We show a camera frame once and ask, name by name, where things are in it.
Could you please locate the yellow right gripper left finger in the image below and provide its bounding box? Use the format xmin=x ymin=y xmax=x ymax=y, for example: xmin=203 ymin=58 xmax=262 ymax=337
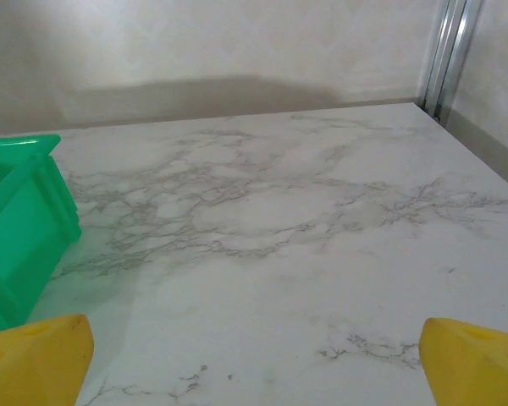
xmin=0 ymin=313 xmax=96 ymax=406

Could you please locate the aluminium frame post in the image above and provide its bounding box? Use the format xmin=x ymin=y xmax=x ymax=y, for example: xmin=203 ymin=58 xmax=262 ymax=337
xmin=415 ymin=0 xmax=482 ymax=128

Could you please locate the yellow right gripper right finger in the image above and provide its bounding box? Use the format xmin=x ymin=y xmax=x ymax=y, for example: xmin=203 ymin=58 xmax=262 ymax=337
xmin=418 ymin=316 xmax=508 ymax=406

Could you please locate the green plastic bin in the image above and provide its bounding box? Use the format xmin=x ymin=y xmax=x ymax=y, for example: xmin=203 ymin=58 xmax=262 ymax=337
xmin=0 ymin=134 xmax=83 ymax=337

